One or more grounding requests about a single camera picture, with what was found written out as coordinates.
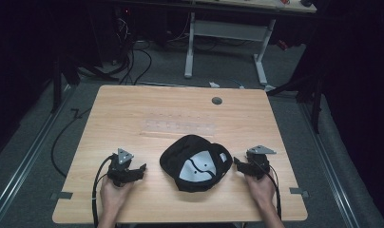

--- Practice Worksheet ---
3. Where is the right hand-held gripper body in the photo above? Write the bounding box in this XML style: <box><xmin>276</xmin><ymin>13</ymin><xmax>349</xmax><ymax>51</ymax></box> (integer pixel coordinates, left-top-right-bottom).
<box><xmin>244</xmin><ymin>144</ymin><xmax>277</xmax><ymax>181</ymax></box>

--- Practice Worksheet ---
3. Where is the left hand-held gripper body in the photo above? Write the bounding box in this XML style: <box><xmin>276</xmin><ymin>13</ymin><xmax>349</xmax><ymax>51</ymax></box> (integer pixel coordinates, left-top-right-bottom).
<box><xmin>106</xmin><ymin>147</ymin><xmax>141</xmax><ymax>188</ymax></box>

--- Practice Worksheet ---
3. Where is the black baseball cap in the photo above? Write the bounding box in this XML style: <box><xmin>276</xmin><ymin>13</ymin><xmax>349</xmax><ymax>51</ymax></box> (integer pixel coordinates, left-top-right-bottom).
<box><xmin>159</xmin><ymin>134</ymin><xmax>234</xmax><ymax>194</ymax></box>

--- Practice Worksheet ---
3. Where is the person's left hand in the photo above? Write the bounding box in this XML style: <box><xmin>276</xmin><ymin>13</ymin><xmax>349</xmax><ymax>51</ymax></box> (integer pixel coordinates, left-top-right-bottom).
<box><xmin>99</xmin><ymin>176</ymin><xmax>134</xmax><ymax>212</ymax></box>

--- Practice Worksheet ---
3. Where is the person's right hand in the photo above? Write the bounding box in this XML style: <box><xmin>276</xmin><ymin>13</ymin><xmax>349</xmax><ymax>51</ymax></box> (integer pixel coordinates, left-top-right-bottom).
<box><xmin>244</xmin><ymin>175</ymin><xmax>277</xmax><ymax>209</ymax></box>

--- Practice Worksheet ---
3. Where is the grey tape piece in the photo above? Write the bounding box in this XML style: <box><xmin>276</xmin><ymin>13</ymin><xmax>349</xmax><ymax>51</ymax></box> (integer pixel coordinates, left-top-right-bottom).
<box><xmin>289</xmin><ymin>187</ymin><xmax>310</xmax><ymax>198</ymax></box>
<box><xmin>49</xmin><ymin>191</ymin><xmax>74</xmax><ymax>200</ymax></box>

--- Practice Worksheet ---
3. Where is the clear tape patch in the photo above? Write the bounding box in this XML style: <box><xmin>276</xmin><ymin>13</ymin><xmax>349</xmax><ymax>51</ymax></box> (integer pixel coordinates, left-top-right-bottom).
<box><xmin>142</xmin><ymin>119</ymin><xmax>217</xmax><ymax>138</ymax></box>

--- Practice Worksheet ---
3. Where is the black metal stand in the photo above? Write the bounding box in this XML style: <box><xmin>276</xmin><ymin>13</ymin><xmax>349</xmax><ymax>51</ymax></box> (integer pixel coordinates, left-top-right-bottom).
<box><xmin>265</xmin><ymin>67</ymin><xmax>326</xmax><ymax>134</ymax></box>
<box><xmin>49</xmin><ymin>56</ymin><xmax>82</xmax><ymax>114</ymax></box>

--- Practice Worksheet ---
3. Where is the white-framed wooden desk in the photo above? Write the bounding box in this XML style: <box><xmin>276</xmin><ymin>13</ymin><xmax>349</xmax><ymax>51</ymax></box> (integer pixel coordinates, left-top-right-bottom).
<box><xmin>183</xmin><ymin>0</ymin><xmax>317</xmax><ymax>87</ymax></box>

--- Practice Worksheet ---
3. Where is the left hand-held gripper cable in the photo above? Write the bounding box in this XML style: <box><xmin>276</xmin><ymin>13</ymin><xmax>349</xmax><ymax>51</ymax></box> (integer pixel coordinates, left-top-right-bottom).
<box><xmin>91</xmin><ymin>154</ymin><xmax>116</xmax><ymax>228</ymax></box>

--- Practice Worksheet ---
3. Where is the hand-held gripper cable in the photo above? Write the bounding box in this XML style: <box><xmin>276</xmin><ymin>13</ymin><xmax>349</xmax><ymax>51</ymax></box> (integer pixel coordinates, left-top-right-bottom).
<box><xmin>267</xmin><ymin>164</ymin><xmax>283</xmax><ymax>220</ymax></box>
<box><xmin>91</xmin><ymin>154</ymin><xmax>116</xmax><ymax>228</ymax></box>

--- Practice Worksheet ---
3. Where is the right hand-held gripper cable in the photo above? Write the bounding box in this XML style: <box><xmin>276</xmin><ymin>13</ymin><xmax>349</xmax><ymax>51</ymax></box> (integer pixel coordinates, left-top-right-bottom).
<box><xmin>267</xmin><ymin>164</ymin><xmax>283</xmax><ymax>220</ymax></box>

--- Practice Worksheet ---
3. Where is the black floor cable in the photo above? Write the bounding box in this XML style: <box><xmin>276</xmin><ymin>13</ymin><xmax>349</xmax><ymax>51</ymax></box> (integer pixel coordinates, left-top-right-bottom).
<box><xmin>50</xmin><ymin>107</ymin><xmax>93</xmax><ymax>179</ymax></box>

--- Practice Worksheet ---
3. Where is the aluminium floor rail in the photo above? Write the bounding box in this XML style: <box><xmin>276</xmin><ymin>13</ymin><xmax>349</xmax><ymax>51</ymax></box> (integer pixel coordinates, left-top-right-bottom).
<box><xmin>298</xmin><ymin>101</ymin><xmax>361</xmax><ymax>228</ymax></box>
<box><xmin>0</xmin><ymin>84</ymin><xmax>76</xmax><ymax>222</ymax></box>

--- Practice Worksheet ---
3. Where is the bundle of black cables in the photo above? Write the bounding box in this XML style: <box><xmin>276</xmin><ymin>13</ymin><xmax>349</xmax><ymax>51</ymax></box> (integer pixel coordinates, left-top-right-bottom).
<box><xmin>112</xmin><ymin>17</ymin><xmax>153</xmax><ymax>86</ymax></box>

